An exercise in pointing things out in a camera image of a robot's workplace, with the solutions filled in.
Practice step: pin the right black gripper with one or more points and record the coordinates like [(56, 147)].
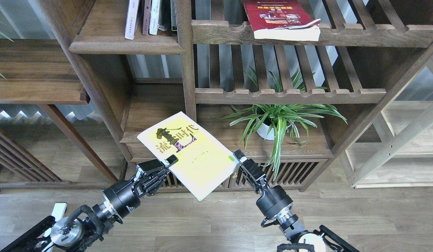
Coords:
[(274, 202)]

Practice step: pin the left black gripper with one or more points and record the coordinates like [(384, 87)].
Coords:
[(123, 197)]

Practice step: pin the yellow green book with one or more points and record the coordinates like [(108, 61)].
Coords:
[(203, 161)]

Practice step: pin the pale purple white book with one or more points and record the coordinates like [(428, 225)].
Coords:
[(132, 19)]

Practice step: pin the red book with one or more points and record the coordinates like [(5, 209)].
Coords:
[(281, 20)]

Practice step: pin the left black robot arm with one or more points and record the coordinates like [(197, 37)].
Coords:
[(86, 225)]

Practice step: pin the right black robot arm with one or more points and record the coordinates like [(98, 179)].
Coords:
[(302, 240)]

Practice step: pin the light wooden shelf unit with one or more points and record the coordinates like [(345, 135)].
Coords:
[(404, 155)]

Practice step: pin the white plant pot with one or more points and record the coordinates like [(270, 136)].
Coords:
[(264, 130)]

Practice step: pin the green spider plant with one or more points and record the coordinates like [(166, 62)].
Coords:
[(280, 119)]

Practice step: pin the dark wooden bookshelf cabinet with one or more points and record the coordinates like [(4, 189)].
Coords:
[(358, 67)]

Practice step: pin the white base bar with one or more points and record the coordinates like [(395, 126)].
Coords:
[(58, 212)]

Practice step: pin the dark green upright book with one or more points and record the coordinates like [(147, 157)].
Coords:
[(174, 27)]

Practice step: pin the white upright book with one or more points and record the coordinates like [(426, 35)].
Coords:
[(154, 17)]

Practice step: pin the brown upright book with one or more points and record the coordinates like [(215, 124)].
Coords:
[(146, 17)]

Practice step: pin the dark wooden slatted rack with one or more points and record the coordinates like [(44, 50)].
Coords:
[(30, 163)]

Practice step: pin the dark wooden side table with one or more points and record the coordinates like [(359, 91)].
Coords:
[(37, 72)]

